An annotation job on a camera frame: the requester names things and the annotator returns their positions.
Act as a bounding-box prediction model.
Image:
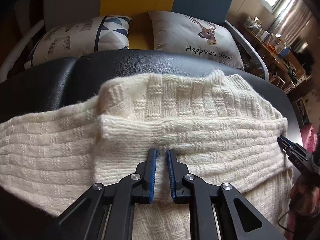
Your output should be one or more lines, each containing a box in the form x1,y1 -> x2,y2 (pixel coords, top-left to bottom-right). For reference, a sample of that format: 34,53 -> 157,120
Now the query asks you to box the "row of clear containers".
244,16 -> 285,53

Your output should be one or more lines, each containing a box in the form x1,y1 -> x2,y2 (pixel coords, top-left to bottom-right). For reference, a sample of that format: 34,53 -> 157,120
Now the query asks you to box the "black cable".
277,206 -> 298,234

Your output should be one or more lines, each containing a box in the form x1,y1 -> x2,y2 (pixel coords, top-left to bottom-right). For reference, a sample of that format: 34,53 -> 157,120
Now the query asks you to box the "black monitor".
291,37 -> 315,68

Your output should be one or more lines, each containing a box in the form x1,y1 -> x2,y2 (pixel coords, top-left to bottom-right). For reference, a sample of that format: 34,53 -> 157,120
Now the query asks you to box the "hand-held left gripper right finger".
168,149 -> 285,240

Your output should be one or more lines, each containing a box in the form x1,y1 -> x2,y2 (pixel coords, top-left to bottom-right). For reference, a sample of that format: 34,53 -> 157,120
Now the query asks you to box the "pale sheer curtain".
271,0 -> 314,40

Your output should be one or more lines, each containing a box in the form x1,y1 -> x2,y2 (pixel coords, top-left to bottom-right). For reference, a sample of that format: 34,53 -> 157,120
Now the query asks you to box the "grey deer print pillow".
147,10 -> 245,71

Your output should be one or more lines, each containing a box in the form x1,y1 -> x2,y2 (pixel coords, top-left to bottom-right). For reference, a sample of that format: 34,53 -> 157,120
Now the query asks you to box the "black padded massage bed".
0,49 -> 304,240

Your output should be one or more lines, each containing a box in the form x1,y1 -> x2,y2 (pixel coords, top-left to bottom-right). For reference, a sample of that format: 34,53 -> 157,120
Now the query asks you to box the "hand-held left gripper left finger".
49,149 -> 157,240

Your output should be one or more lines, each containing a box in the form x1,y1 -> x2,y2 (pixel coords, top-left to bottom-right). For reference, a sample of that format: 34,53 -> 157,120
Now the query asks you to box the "pink cloth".
301,124 -> 320,153

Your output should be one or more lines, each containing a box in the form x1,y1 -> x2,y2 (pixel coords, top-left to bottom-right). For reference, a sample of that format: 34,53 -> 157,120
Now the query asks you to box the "person's right hand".
290,175 -> 320,215

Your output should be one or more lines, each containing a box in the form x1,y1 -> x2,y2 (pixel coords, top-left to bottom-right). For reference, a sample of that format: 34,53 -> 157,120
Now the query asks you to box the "wooden side desk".
241,17 -> 313,93

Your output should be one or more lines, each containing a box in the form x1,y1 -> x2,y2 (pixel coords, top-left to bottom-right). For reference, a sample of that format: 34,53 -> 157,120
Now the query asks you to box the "cream knit sweater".
0,69 -> 295,240

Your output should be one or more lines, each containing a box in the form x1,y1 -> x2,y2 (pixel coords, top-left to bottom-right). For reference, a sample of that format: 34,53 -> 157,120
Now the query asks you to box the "bear print pillow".
24,15 -> 132,70

